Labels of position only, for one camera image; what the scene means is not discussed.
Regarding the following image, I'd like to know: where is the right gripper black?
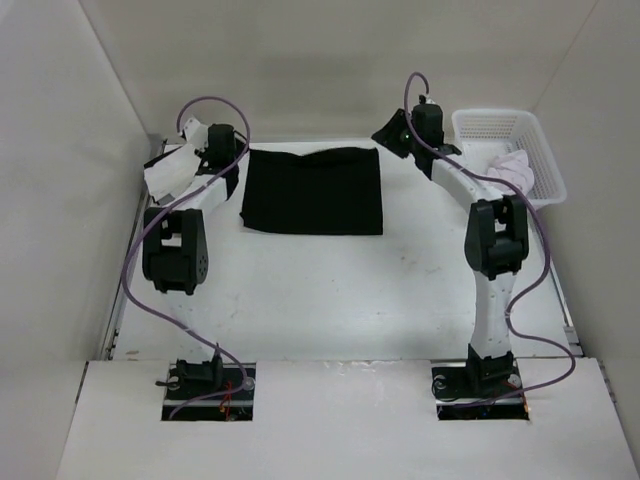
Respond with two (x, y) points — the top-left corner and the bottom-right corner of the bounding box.
(371, 109), (421, 160)

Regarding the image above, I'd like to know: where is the black tank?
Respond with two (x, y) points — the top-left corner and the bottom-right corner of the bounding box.
(143, 151), (171, 169)
(240, 147), (384, 236)

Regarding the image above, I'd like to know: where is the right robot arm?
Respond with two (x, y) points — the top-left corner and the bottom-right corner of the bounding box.
(372, 103), (529, 402)

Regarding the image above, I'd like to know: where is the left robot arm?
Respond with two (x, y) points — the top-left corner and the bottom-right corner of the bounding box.
(142, 118), (244, 296)

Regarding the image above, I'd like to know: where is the white folded tank top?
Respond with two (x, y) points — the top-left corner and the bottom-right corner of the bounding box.
(144, 144), (201, 201)

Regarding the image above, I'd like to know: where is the grey folded tank top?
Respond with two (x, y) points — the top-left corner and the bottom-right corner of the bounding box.
(156, 193), (179, 206)

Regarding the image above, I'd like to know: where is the black folded tank top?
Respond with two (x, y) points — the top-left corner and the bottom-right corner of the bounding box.
(143, 151), (171, 169)

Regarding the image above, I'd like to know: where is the white plastic basket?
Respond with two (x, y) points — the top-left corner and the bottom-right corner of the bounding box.
(451, 108), (567, 209)

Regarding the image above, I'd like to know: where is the pink white garment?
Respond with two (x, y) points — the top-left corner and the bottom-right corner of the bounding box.
(486, 150), (535, 195)

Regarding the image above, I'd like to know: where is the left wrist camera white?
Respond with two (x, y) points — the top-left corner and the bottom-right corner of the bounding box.
(181, 116), (209, 150)

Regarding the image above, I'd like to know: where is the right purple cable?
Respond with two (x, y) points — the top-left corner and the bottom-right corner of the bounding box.
(403, 72), (577, 406)

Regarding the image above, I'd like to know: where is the purple cable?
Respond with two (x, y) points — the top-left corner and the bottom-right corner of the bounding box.
(403, 72), (577, 406)
(121, 95), (254, 421)

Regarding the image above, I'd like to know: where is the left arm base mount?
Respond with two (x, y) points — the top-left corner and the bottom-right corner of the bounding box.
(156, 359), (257, 422)

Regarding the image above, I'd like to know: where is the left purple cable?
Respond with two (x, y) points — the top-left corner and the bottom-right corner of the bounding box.
(121, 95), (254, 421)

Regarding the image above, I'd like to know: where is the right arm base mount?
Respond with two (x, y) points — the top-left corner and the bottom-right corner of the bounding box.
(431, 347), (529, 421)

